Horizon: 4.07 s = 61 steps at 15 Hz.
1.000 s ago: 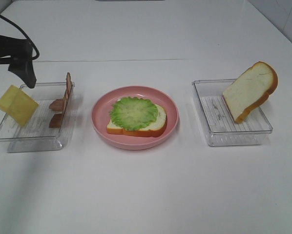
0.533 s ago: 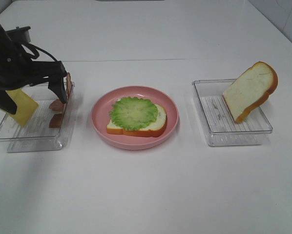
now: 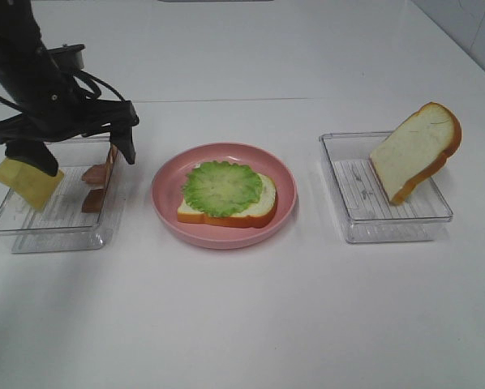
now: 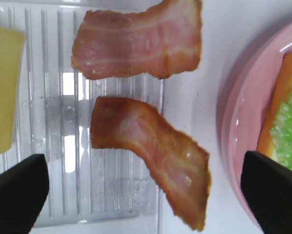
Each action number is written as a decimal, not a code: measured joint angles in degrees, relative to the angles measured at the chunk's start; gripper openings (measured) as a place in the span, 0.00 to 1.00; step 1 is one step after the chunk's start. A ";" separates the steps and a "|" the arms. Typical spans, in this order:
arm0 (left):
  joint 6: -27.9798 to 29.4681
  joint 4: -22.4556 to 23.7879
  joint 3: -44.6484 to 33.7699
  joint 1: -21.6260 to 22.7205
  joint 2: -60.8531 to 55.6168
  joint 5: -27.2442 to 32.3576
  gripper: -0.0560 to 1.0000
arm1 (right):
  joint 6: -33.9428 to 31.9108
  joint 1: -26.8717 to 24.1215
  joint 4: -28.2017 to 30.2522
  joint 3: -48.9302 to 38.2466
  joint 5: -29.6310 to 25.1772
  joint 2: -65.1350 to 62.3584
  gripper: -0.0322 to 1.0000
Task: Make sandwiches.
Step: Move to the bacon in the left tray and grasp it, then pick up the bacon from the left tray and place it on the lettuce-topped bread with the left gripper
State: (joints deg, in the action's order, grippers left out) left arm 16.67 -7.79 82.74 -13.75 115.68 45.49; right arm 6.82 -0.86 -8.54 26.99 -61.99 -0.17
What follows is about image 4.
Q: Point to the pink round plate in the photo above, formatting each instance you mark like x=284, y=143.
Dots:
x=247, y=106

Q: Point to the white bread slice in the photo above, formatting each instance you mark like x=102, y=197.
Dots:
x=281, y=94

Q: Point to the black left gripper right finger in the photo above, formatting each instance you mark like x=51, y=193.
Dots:
x=267, y=188

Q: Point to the bacon strip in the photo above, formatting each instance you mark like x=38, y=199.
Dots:
x=179, y=166
x=162, y=41

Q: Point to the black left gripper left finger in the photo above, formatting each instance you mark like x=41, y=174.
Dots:
x=23, y=192

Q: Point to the yellow cheese slice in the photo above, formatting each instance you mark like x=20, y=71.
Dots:
x=11, y=47

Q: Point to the clear plastic left tray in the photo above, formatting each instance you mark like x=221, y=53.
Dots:
x=90, y=191

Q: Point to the green lettuce leaf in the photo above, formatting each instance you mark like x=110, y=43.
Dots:
x=281, y=133

